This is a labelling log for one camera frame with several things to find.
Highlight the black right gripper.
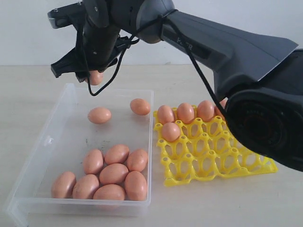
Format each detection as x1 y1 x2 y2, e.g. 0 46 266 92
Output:
51 22 132 83

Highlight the brown egg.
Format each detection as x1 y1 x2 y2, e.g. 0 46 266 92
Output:
177 103 195 124
214 98 228 121
196 100 214 122
99 163 129 185
104 144 130 165
89 70 103 86
82 148 104 175
51 171 76 199
88 107 112 124
72 174 99 199
126 149 148 172
125 171 147 201
93 184 126 201
157 105 175 125
161 122 180 142
130 98 151 116

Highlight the clear plastic container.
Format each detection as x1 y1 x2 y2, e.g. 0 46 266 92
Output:
4 83 154 227

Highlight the yellow plastic egg tray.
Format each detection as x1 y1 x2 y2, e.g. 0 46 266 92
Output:
153 111 278 187

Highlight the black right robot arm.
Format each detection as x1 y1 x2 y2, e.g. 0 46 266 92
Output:
48 0 303 171

